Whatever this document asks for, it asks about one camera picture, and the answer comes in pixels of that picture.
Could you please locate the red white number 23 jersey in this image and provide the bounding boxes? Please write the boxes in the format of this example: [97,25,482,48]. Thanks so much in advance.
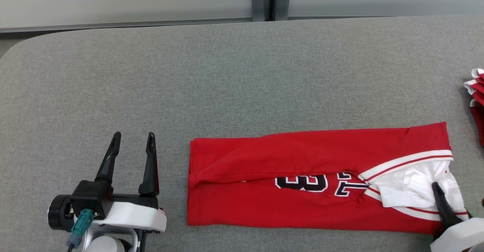
[187,122,470,235]

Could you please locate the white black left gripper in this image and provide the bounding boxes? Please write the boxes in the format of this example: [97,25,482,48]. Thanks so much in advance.
[48,132,167,234]

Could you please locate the teal cable connector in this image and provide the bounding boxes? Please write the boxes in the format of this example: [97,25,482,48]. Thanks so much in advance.
[67,209,95,248]

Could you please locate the grey partition base rail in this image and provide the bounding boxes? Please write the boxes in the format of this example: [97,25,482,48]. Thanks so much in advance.
[287,13,484,20]
[0,17,253,34]

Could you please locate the red white striped shorts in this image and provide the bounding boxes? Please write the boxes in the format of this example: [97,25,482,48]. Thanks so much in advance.
[464,68,484,148]

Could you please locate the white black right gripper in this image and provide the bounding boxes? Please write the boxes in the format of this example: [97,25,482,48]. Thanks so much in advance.
[430,182,484,252]

